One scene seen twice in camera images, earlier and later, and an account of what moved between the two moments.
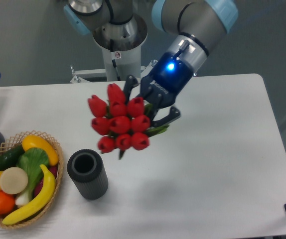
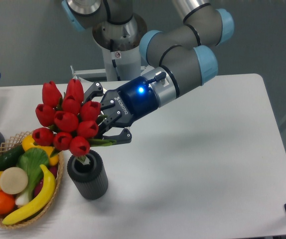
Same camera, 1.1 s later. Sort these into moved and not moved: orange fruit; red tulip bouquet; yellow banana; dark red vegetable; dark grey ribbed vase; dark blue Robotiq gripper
Moved: dark blue Robotiq gripper; red tulip bouquet
Not moved: orange fruit; yellow banana; dark grey ribbed vase; dark red vegetable
